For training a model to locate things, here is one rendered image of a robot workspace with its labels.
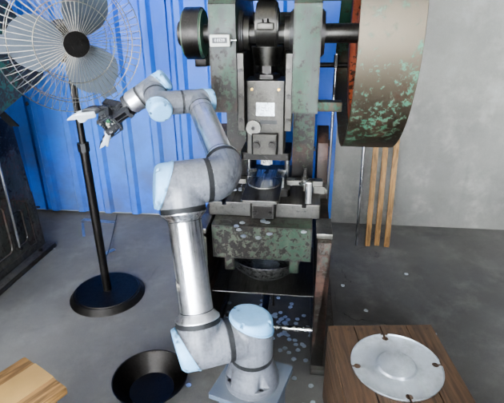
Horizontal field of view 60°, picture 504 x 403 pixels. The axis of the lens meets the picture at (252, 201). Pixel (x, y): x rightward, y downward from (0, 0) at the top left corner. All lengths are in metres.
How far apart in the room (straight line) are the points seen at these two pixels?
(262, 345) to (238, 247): 0.64
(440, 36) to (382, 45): 1.66
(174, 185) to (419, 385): 0.97
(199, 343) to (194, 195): 0.36
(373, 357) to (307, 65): 1.02
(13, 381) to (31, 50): 1.20
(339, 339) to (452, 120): 1.87
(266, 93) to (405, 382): 1.09
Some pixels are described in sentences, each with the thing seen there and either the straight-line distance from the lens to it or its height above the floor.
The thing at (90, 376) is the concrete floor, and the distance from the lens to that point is 2.11.
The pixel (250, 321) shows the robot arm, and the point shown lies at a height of 0.68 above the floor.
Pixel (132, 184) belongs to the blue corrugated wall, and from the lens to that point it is 3.29.
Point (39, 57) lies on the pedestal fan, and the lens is 1.96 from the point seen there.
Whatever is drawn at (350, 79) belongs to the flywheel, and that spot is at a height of 1.13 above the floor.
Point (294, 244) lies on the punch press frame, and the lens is 1.72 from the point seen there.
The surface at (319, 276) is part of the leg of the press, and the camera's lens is 1.73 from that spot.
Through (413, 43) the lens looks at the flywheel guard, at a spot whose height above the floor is 1.32.
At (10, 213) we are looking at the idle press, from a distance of 2.86.
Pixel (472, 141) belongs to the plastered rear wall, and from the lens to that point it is 3.19.
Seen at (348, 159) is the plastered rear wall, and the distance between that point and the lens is 3.06.
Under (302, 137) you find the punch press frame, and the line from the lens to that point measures 1.99.
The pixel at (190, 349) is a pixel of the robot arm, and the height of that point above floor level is 0.65.
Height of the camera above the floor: 1.41
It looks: 24 degrees down
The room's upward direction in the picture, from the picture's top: 1 degrees counter-clockwise
